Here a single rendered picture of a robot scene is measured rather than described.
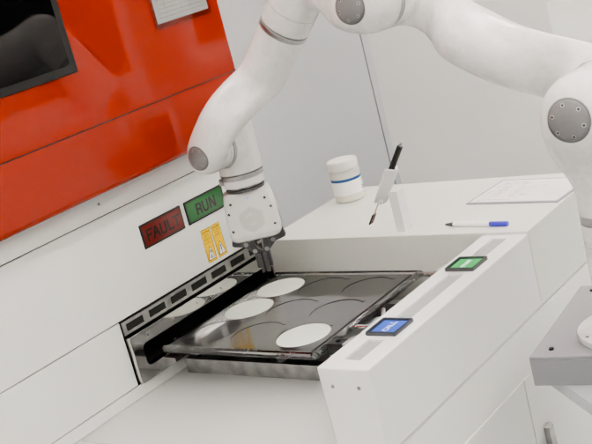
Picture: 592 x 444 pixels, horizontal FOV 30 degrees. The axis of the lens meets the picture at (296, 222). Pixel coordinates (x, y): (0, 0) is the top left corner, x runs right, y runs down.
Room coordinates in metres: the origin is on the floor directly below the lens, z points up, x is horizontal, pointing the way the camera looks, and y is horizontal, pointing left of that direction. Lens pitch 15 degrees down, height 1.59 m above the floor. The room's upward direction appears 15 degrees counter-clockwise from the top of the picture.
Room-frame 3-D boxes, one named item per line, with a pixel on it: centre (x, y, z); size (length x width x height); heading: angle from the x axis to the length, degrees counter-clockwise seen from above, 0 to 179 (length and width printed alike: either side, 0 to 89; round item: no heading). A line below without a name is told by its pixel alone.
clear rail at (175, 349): (1.87, 0.16, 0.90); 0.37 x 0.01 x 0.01; 50
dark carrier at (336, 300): (2.01, 0.05, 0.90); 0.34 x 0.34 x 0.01; 50
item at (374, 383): (1.72, -0.19, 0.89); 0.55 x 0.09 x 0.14; 140
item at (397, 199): (2.12, -0.19, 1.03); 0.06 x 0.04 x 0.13; 50
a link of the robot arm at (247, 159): (2.07, 0.08, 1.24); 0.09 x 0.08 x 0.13; 143
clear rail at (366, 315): (1.89, -0.09, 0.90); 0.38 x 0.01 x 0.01; 140
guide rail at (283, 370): (1.88, 0.08, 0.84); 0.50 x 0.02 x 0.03; 50
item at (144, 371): (2.13, 0.22, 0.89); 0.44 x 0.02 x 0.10; 140
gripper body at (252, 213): (2.07, 0.08, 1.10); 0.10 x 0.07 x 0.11; 84
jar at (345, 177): (2.47, -0.14, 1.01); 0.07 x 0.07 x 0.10
